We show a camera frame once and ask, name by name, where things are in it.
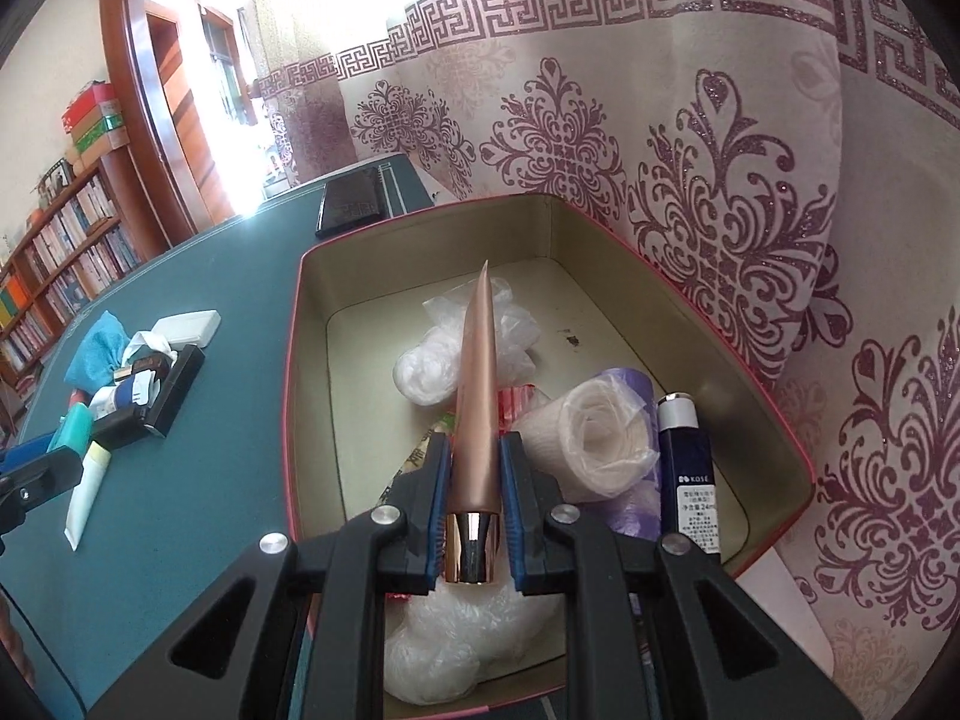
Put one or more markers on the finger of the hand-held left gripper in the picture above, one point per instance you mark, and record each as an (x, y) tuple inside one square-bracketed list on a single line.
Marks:
[(45, 476)]

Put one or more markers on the dark blue bottle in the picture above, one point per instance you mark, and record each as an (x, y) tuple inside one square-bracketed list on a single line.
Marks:
[(686, 480)]

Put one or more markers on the white roll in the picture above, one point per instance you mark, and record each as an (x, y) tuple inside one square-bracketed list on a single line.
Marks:
[(600, 427)]

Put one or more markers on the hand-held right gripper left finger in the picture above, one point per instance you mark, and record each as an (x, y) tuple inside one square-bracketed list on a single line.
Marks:
[(439, 502)]

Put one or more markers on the gold lipstick tube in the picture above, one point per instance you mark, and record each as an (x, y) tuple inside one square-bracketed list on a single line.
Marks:
[(150, 367)]

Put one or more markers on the red cardboard box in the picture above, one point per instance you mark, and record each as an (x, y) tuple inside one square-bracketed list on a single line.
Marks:
[(90, 105)]

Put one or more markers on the black wallet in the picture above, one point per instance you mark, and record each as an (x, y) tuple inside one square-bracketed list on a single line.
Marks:
[(352, 202)]

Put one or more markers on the white cosmetic tube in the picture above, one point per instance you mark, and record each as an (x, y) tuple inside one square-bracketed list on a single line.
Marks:
[(84, 495)]

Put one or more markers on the long black case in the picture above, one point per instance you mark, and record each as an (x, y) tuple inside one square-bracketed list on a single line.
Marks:
[(176, 390)]

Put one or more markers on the rose gold cosmetic tube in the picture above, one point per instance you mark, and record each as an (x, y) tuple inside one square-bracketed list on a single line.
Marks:
[(476, 405)]

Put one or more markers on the patterned beige curtain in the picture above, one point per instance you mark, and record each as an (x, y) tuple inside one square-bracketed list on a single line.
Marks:
[(675, 90)]

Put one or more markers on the purple trash bag roll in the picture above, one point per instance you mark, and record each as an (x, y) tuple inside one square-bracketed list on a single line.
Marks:
[(634, 517)]

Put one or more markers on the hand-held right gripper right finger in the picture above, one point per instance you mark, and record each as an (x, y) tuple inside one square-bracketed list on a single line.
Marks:
[(514, 510)]

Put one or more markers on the small teal case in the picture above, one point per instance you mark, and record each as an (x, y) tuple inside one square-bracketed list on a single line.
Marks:
[(73, 427)]

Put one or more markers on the wooden bookshelf with books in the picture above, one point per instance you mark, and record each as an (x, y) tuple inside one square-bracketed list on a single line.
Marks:
[(60, 255)]

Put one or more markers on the clear plastic bag bundle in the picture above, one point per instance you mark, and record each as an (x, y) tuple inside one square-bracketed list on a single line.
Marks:
[(427, 367)]

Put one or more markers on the green cardboard box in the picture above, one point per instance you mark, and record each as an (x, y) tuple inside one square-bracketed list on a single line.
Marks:
[(101, 133)]

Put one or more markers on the red tin box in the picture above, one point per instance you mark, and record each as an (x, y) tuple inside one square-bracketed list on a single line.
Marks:
[(615, 255)]

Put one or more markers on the white rectangular box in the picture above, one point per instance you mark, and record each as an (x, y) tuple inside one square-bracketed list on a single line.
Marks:
[(187, 326)]

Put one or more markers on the brown wooden door frame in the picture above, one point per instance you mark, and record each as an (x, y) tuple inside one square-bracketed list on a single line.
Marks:
[(139, 127)]

